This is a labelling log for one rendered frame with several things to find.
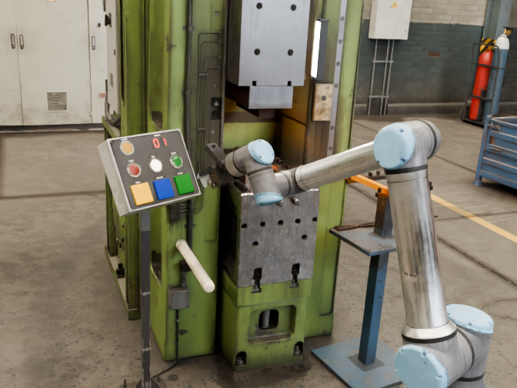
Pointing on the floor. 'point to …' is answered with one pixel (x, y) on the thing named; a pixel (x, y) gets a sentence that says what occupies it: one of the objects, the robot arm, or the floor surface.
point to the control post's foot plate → (145, 383)
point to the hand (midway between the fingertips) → (199, 175)
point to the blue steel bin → (498, 152)
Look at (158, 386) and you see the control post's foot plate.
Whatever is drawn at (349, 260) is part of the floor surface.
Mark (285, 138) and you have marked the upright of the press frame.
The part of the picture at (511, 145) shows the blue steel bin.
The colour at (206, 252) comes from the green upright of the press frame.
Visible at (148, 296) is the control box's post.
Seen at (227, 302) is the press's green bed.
